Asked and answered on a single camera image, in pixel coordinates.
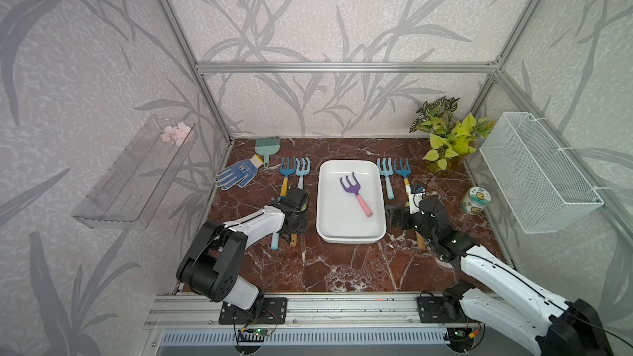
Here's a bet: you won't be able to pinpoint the green rake wooden handle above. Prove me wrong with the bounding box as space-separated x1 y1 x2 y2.
415 232 427 252

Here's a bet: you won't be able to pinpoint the dark blue fork yellow handle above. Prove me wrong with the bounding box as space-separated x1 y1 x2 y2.
280 158 296 197

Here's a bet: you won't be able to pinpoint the light blue fork white handle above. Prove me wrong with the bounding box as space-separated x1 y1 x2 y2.
295 158 311 190

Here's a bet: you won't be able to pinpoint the dark blue rake yellow handle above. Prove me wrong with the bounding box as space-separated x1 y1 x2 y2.
393 158 411 206

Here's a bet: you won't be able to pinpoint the purple rake pink handle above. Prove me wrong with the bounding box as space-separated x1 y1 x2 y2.
340 172 374 218

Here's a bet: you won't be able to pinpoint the light blue rake white handle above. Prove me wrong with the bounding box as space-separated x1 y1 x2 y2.
377 158 395 200

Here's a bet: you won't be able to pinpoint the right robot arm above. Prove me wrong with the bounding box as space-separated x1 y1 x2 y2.
387 199 613 355

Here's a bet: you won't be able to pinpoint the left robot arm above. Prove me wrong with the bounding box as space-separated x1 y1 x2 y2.
176 188 309 316

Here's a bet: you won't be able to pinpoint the white plastic storage box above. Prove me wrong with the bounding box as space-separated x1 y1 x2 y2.
316 160 387 244

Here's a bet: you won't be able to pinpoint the mint green hand brush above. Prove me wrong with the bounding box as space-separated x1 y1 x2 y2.
255 137 281 168

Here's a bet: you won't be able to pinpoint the small green labelled jar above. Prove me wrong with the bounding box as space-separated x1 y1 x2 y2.
460 186 491 216

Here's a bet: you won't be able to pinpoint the blue dotted work glove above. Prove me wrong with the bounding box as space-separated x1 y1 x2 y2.
215 154 264 191

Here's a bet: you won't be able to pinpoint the potted green plant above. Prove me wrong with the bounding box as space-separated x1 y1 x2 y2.
410 97 496 174

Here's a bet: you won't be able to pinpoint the pink artificial flowers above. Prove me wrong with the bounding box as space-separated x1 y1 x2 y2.
160 122 192 146

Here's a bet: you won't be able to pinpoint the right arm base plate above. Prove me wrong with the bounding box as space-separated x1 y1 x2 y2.
416 293 479 326

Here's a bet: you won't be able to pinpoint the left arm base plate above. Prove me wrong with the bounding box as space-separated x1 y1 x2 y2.
219 297 288 326

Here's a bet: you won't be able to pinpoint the white wire mesh basket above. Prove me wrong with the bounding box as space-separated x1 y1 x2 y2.
480 112 604 234

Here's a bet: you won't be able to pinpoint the aluminium front rail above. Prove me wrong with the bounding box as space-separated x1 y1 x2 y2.
142 292 560 331

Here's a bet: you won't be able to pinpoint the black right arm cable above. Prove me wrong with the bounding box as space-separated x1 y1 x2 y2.
424 170 633 352

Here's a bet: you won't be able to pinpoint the clear acrylic wall shelf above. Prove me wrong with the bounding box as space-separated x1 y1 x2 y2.
72 115 198 230

